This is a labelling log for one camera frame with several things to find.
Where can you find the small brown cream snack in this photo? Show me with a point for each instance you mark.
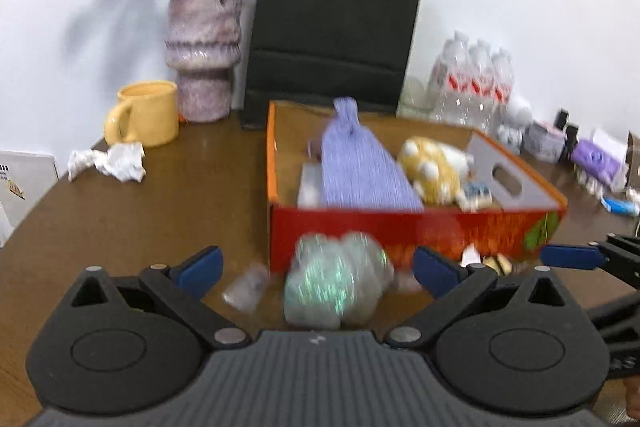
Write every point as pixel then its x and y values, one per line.
pixel 498 263

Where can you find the crumpled white paper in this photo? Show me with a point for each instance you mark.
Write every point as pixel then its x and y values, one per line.
pixel 112 161

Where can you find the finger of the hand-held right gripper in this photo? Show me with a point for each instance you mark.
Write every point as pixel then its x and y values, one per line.
pixel 570 256

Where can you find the clear plastic container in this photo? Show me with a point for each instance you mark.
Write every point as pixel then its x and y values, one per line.
pixel 414 94

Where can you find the white plastic packet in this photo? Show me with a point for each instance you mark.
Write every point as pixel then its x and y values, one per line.
pixel 309 187

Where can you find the black paper bag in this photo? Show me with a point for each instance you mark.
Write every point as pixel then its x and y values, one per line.
pixel 332 32

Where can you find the purple speckled vase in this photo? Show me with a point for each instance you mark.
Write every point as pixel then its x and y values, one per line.
pixel 204 52

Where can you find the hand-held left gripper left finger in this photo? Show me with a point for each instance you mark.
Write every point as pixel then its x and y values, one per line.
pixel 200 271

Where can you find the pack of water bottles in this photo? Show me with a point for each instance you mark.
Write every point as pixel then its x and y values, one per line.
pixel 472 82

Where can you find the purple wrapped packet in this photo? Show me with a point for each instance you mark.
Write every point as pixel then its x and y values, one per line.
pixel 597 161

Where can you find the small clear plastic wrapper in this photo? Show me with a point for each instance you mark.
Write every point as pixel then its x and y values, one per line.
pixel 246 289

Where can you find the purple knit pouch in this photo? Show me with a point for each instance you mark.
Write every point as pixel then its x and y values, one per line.
pixel 362 162

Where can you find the blue white tube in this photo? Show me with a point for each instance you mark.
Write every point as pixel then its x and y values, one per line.
pixel 620 206

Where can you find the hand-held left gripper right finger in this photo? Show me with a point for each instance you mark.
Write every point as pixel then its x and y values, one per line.
pixel 436 271

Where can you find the small blue white packet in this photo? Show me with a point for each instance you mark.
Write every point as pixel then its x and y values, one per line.
pixel 477 196

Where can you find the iridescent plastic bag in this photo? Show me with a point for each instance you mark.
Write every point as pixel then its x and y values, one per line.
pixel 336 279

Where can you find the white flat box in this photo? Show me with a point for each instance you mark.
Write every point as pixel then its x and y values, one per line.
pixel 22 187

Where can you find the lavender round tub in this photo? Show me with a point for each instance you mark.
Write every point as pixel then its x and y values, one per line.
pixel 547 141

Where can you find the orange cardboard box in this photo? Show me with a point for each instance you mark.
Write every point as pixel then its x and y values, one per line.
pixel 400 227

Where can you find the yellow ceramic mug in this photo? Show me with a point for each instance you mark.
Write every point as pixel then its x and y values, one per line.
pixel 145 113

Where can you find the yellow plush toy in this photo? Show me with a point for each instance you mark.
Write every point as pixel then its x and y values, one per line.
pixel 435 169

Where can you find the small white wrapped candy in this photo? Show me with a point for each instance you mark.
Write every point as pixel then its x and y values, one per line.
pixel 470 255

